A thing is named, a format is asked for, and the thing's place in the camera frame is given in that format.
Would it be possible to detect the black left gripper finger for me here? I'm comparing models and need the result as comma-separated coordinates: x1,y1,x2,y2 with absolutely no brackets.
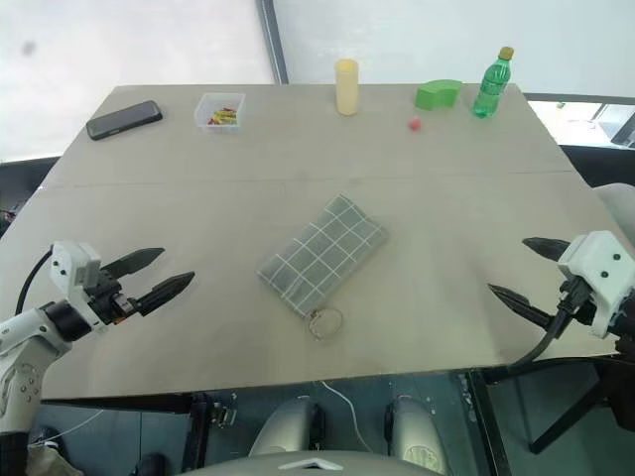
133,271,196,317
100,247,166,280

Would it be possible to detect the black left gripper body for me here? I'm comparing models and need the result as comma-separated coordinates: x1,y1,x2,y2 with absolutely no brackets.
86,270,143,326

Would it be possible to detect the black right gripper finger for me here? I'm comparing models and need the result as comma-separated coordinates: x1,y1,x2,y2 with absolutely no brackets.
522,236,572,263
487,283,555,330

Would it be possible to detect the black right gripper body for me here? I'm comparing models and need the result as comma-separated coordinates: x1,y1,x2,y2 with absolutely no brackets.
559,276,597,327

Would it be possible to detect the grey checked cloth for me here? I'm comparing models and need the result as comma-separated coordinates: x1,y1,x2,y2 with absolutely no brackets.
256,193,391,342

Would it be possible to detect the white rounded chair back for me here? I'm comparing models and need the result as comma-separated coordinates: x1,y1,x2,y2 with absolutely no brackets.
593,182,635,235

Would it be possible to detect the metal table latch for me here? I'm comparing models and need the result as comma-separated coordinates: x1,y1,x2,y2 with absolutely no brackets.
211,393,240,428

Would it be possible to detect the black smartphone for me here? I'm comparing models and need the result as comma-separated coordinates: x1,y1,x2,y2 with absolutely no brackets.
85,100,164,142

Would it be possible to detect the clear plastic box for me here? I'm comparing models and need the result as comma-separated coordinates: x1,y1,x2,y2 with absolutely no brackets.
193,92,248,134

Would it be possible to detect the silver rounded robot leg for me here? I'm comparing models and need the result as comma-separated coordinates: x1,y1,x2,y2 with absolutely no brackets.
247,396,327,458
383,394,448,475

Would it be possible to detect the colourful clips pile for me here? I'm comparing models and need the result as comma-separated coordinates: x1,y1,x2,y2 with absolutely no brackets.
206,103,240,126

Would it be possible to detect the green plastic bottle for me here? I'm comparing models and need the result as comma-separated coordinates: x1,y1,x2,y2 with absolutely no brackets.
471,46,516,120

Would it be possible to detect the brown crumpled cloth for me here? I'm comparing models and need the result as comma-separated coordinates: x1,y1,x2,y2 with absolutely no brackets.
23,442,84,476

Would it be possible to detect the green curved block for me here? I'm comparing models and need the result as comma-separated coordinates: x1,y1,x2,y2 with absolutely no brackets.
415,78,464,112

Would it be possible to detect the grey robot torso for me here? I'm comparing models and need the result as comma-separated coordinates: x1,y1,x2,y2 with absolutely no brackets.
173,447,439,476

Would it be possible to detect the pale yellow cylinder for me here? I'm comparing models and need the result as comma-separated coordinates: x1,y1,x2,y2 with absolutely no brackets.
334,58,360,117

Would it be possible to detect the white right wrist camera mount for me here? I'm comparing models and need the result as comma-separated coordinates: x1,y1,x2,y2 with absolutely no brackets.
556,230,635,340

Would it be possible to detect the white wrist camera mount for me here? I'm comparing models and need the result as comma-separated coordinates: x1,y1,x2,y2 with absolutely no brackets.
556,230,635,340
49,241,108,329

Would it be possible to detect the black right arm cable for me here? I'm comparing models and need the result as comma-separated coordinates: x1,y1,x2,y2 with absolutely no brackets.
504,277,592,369

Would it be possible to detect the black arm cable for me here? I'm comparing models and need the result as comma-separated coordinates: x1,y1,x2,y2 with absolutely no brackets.
504,277,592,369
14,249,56,316

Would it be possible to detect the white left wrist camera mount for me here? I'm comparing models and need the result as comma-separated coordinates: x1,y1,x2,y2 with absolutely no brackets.
49,241,108,329

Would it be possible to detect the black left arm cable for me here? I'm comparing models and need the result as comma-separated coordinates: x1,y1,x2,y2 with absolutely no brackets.
14,249,56,316

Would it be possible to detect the black table frame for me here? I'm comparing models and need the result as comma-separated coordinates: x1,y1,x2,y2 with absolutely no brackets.
465,359,619,455

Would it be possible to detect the thin white cable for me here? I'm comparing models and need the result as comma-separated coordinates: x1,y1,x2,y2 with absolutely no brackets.
318,380,374,453

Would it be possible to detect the dark window frame post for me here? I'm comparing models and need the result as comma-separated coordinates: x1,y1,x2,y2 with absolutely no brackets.
254,0,291,85

